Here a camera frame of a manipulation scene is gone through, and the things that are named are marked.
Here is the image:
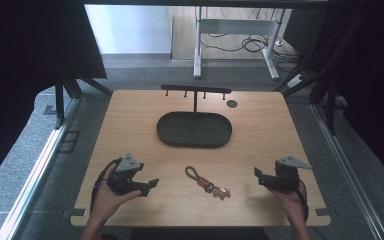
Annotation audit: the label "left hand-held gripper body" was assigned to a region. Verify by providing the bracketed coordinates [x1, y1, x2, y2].
[106, 152, 146, 197]

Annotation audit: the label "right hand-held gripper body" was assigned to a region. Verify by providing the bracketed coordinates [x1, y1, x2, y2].
[267, 155, 313, 195]

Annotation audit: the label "keychain with green strap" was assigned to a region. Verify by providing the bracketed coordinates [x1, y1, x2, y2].
[184, 165, 232, 201]

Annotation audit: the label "black key rack with tray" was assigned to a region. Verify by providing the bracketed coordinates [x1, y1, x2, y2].
[156, 84, 233, 149]

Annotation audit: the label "person's right hand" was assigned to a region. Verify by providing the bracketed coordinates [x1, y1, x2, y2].
[267, 185, 307, 222]

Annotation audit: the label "person's left hand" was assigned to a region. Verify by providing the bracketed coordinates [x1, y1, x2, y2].
[92, 163, 143, 225]

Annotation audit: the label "black metal stand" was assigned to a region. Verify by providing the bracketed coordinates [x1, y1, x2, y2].
[53, 64, 114, 130]
[272, 8, 349, 136]

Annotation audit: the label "white power strip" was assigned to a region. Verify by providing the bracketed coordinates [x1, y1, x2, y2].
[285, 74, 306, 89]

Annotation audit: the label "black curtain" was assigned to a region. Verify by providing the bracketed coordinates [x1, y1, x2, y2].
[0, 0, 108, 193]
[313, 0, 384, 194]

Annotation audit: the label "dark cabinet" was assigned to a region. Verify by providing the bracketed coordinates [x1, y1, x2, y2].
[281, 7, 329, 59]

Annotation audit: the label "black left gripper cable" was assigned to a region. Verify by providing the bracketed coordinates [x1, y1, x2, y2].
[89, 157, 123, 214]

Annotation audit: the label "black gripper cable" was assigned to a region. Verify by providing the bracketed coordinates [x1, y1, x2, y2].
[89, 157, 123, 214]
[296, 178, 311, 224]

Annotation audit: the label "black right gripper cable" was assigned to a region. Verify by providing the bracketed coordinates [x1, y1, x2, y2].
[296, 178, 311, 224]

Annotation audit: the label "aluminium rail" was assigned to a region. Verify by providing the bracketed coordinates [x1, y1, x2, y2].
[311, 102, 384, 240]
[0, 98, 83, 240]

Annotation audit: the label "black floor cables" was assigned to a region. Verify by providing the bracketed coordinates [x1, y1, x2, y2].
[199, 31, 303, 66]

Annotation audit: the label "white desk frame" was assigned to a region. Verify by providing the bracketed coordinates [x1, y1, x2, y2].
[193, 5, 286, 81]

